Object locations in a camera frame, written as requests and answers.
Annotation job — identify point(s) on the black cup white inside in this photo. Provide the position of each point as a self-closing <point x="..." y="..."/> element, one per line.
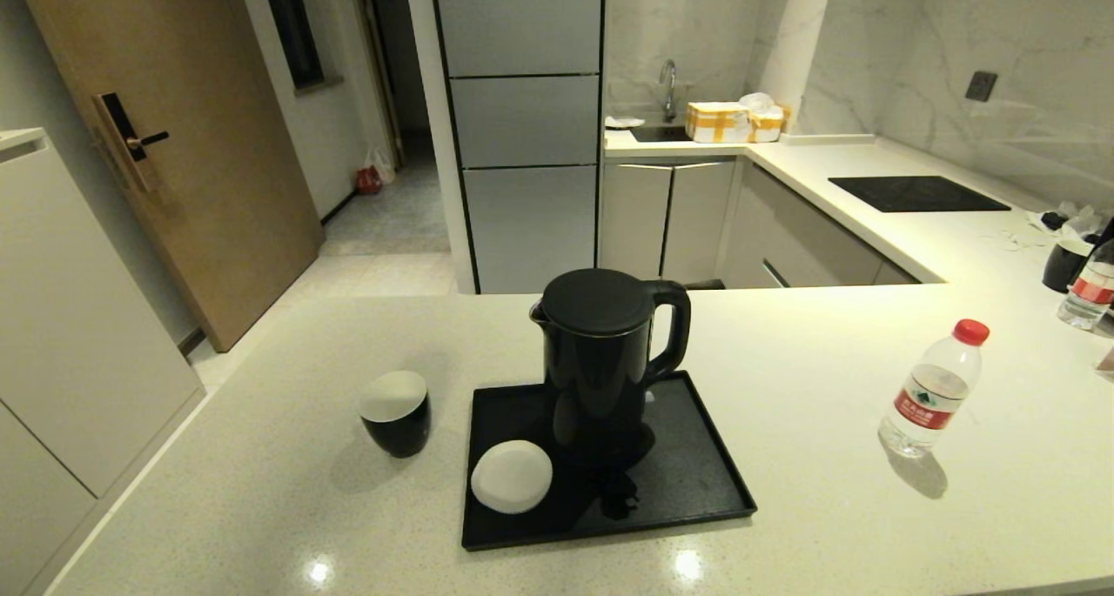
<point x="396" y="426"/>
<point x="1063" y="267"/>

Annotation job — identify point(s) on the clear water bottle red cap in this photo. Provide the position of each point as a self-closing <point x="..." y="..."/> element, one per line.
<point x="1088" y="298"/>
<point x="927" y="400"/>

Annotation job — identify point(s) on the black electric kettle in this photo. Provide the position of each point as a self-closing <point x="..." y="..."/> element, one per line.
<point x="600" y="370"/>

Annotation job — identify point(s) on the grey panelled refrigerator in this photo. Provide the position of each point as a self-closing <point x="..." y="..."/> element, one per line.
<point x="522" y="231"/>

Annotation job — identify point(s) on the grey lower cabinet door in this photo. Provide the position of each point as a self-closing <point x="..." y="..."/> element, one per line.
<point x="699" y="219"/>
<point x="635" y="224"/>

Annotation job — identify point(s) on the white cloth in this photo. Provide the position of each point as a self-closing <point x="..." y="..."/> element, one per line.
<point x="622" y="122"/>

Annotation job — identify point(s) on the dark kitchen sink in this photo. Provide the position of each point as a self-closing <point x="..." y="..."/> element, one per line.
<point x="660" y="134"/>

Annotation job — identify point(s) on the white round saucer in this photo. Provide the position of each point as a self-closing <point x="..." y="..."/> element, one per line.
<point x="512" y="478"/>

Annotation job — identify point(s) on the white plastic shopping bag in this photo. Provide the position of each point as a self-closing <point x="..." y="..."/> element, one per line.
<point x="383" y="164"/>

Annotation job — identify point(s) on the red bag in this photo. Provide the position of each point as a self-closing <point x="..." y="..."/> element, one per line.
<point x="367" y="181"/>

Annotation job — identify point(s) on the large box with yellow tape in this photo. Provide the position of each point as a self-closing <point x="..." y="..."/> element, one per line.
<point x="716" y="123"/>

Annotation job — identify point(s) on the chrome sink faucet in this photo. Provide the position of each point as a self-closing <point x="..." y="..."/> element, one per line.
<point x="668" y="83"/>

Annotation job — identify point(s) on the black rectangular serving tray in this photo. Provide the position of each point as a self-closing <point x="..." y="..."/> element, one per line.
<point x="705" y="483"/>

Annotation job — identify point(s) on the grey counter drawer unit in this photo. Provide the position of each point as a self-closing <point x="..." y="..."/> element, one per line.
<point x="805" y="239"/>

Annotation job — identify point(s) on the small box with yellow tape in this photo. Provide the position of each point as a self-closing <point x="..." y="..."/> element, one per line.
<point x="767" y="127"/>

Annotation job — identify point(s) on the white crumpled plastic bag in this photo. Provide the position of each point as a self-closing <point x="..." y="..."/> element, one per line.
<point x="757" y="102"/>

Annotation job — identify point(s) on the dark window panel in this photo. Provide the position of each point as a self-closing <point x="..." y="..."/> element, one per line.
<point x="291" y="30"/>

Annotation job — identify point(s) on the black induction cooktop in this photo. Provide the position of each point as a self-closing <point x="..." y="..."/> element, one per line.
<point x="914" y="194"/>

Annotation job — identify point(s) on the brown wooden door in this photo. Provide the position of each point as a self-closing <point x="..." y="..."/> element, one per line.
<point x="200" y="187"/>

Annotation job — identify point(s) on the black electronic door lock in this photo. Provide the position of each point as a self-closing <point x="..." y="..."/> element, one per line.
<point x="121" y="130"/>

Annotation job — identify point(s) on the white tall cabinet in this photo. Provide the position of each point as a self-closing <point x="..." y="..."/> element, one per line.
<point x="70" y="335"/>

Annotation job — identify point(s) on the small black object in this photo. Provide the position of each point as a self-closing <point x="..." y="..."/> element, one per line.
<point x="1054" y="220"/>

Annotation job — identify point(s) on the white crumpled tissue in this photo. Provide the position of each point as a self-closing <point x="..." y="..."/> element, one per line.
<point x="1079" y="222"/>

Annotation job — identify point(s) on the dark wall socket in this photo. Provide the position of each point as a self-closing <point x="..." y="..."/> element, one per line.
<point x="982" y="87"/>

